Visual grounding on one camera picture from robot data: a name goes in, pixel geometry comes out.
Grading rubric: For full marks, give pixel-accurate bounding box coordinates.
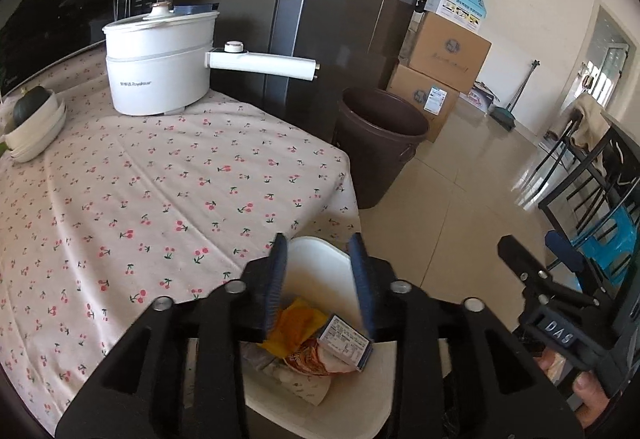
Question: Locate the blue and white carton box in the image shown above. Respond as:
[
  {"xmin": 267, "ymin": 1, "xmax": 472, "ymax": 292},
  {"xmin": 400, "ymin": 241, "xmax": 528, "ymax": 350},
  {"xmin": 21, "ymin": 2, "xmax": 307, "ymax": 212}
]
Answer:
[{"xmin": 425, "ymin": 0, "xmax": 488, "ymax": 32}]

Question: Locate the person's right hand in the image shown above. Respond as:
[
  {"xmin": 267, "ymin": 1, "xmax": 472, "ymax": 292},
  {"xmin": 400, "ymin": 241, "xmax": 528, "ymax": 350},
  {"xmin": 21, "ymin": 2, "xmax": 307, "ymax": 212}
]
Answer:
[{"xmin": 540, "ymin": 350, "xmax": 613, "ymax": 435}]

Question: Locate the black microwave oven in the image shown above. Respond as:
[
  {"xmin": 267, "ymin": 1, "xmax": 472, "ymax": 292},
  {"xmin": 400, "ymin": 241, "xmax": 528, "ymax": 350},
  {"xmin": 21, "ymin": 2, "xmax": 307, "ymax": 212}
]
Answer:
[{"xmin": 0, "ymin": 0, "xmax": 168, "ymax": 100}]

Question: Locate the dark green squash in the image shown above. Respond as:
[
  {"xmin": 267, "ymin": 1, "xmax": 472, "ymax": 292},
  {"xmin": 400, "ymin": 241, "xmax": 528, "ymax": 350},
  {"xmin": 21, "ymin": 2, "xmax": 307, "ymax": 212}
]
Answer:
[{"xmin": 12, "ymin": 86, "xmax": 55, "ymax": 127}]

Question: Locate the white plastic bin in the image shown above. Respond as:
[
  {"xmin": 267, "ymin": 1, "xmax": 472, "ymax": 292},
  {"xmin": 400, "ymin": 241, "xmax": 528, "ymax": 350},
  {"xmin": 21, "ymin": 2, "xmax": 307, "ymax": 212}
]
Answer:
[{"xmin": 182, "ymin": 236, "xmax": 451, "ymax": 439}]

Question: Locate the white floral paper lid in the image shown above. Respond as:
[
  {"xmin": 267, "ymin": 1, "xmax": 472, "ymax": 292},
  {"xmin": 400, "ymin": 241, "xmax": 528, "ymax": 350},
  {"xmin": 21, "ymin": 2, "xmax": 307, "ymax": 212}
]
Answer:
[{"xmin": 265, "ymin": 359, "xmax": 333, "ymax": 405}]

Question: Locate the cardboard box with white label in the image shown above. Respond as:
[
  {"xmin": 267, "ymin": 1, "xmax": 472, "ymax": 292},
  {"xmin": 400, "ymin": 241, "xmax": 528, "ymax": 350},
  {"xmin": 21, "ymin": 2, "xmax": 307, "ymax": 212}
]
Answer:
[{"xmin": 387, "ymin": 64, "xmax": 461, "ymax": 143}]

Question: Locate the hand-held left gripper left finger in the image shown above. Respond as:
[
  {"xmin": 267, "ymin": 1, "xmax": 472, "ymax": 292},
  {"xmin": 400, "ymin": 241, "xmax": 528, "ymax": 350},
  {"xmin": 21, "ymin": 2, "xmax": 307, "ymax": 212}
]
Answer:
[{"xmin": 54, "ymin": 232, "xmax": 289, "ymax": 439}]

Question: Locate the blue booklet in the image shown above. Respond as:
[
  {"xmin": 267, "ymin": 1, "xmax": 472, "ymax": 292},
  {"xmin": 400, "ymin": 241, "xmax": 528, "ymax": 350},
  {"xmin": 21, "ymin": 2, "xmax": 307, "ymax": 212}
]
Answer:
[{"xmin": 172, "ymin": 2, "xmax": 221, "ymax": 15}]

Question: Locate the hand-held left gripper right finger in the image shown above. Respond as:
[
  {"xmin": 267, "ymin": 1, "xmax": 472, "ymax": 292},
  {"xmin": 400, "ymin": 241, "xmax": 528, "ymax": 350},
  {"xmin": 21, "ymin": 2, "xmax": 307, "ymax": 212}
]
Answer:
[{"xmin": 346, "ymin": 232, "xmax": 586, "ymax": 439}]

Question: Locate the green broom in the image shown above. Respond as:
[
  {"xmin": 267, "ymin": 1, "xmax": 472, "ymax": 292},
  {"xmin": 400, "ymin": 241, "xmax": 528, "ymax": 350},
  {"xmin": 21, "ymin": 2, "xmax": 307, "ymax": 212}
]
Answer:
[{"xmin": 489, "ymin": 59, "xmax": 542, "ymax": 132}]

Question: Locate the white electric cooking pot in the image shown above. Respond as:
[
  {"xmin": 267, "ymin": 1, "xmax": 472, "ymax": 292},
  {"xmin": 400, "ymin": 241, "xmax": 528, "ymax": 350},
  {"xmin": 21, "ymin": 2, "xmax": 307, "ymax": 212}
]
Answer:
[{"xmin": 102, "ymin": 2, "xmax": 321, "ymax": 116}]

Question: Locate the large cardboard box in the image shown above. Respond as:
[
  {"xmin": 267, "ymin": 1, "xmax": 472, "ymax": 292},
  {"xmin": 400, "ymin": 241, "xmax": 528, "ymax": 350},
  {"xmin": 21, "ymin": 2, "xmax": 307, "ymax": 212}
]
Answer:
[{"xmin": 407, "ymin": 12, "xmax": 492, "ymax": 95}]

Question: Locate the blue milk carton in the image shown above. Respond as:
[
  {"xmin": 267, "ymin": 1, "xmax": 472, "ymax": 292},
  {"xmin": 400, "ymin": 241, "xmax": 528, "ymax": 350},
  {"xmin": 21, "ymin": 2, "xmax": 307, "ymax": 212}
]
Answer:
[{"xmin": 317, "ymin": 314, "xmax": 375, "ymax": 372}]

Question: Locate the yellow snack packet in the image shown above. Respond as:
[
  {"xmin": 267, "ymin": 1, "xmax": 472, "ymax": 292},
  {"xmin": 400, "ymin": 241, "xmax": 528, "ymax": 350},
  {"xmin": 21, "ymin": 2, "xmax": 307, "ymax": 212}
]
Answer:
[{"xmin": 262, "ymin": 297, "xmax": 328, "ymax": 360}]

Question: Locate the stack of cream bowls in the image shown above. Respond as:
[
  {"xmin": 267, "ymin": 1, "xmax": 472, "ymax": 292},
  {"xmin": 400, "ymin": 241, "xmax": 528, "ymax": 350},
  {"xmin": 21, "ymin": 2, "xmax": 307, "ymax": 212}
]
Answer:
[{"xmin": 2, "ymin": 92, "xmax": 67, "ymax": 163}]

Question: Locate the cherry print tablecloth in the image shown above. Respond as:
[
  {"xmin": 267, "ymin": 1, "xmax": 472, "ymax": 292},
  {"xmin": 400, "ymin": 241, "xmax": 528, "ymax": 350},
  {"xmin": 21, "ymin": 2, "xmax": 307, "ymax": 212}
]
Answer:
[{"xmin": 0, "ymin": 52, "xmax": 362, "ymax": 439}]

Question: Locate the grey refrigerator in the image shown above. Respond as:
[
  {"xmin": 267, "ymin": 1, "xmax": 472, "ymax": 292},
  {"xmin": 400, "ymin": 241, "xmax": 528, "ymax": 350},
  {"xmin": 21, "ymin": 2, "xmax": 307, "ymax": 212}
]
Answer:
[{"xmin": 162, "ymin": 0, "xmax": 446, "ymax": 145}]

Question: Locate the brown plastic bin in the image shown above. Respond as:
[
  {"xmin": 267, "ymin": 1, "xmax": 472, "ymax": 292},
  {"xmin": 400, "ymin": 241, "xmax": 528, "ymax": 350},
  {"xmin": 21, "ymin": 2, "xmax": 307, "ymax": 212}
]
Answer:
[{"xmin": 336, "ymin": 86, "xmax": 430, "ymax": 210}]

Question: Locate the blue plastic stool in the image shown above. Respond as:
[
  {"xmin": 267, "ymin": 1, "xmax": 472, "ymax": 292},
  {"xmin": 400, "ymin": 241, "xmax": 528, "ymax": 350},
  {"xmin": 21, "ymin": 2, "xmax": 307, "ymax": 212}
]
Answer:
[{"xmin": 570, "ymin": 206, "xmax": 640, "ymax": 280}]

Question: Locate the printed white packet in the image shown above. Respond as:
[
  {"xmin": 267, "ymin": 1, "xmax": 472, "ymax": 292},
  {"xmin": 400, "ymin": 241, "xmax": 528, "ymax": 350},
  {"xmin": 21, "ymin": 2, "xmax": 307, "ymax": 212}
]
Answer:
[{"xmin": 470, "ymin": 82, "xmax": 496, "ymax": 112}]

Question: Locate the white framed glass door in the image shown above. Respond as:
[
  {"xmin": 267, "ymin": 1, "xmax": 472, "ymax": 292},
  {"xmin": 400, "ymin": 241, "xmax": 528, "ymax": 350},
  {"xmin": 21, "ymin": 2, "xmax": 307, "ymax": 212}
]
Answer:
[{"xmin": 580, "ymin": 0, "xmax": 636, "ymax": 105}]

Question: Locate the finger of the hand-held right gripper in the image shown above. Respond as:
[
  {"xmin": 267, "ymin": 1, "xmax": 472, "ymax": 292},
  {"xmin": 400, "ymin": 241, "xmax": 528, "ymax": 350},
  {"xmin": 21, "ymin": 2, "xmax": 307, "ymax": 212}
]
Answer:
[
  {"xmin": 497, "ymin": 235, "xmax": 562, "ymax": 301},
  {"xmin": 545, "ymin": 230, "xmax": 587, "ymax": 294}
]

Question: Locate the beige cloth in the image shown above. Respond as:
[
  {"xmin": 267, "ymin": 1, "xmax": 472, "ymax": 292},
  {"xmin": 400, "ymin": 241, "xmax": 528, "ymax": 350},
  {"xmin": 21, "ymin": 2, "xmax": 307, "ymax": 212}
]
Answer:
[{"xmin": 570, "ymin": 94, "xmax": 611, "ymax": 170}]

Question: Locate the black metal chair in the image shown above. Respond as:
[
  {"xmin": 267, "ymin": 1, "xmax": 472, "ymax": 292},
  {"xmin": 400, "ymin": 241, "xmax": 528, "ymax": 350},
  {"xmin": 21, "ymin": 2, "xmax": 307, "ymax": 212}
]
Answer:
[{"xmin": 537, "ymin": 112, "xmax": 640, "ymax": 300}]

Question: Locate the floral tissue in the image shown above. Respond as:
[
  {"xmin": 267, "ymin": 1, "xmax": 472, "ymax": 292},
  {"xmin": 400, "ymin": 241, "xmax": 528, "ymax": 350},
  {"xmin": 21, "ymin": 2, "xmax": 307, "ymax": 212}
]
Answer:
[{"xmin": 242, "ymin": 341, "xmax": 281, "ymax": 372}]

